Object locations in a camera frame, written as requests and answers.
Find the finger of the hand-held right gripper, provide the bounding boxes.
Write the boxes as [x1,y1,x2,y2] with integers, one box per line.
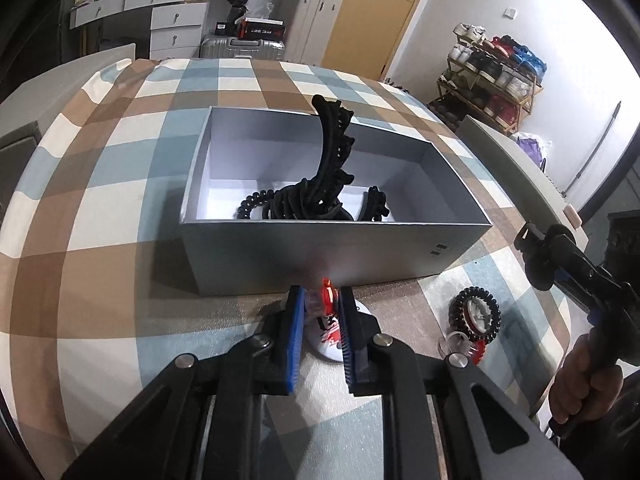
[514,221,638,322]

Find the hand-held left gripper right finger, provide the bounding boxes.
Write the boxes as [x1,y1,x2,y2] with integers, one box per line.
[339,285,588,480]

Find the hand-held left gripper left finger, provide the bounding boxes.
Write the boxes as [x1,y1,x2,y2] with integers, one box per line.
[60,285,307,480]

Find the grey cardboard box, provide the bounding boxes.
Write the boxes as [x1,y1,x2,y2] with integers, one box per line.
[179,106,494,297]

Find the black hair claw clip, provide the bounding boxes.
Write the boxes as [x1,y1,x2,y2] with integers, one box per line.
[357,186,391,222]
[265,180,356,222]

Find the long black banana hair clip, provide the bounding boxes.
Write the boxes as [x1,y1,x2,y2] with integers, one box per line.
[311,94,357,211]

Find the person's right hand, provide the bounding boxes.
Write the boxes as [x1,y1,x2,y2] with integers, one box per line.
[547,332,626,427]

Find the grey bedside cabinet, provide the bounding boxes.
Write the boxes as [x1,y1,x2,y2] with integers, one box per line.
[460,115,582,232]
[0,42,137,161]

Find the purple bag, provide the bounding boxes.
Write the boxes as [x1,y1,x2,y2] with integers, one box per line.
[515,132,551,172]

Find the black pole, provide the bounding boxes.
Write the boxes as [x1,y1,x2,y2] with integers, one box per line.
[564,101,624,197]

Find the small red hair clip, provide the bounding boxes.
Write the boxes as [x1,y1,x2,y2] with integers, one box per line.
[467,337,489,365]

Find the wooden shoe rack with shoes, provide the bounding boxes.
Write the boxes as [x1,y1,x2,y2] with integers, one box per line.
[440,22,547,121]

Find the wooden door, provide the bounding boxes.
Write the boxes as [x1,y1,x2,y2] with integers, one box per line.
[320,0,441,81]

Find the silver suitcase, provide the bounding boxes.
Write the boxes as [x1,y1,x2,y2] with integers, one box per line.
[200,35,286,61]

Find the red and black carton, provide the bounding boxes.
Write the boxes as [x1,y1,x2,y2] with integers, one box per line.
[235,17,287,41]

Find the white upright suitcase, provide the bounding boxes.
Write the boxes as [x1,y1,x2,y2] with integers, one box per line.
[287,0,346,66]

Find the white desk with drawers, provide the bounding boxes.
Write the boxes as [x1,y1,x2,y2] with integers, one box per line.
[69,0,211,61]

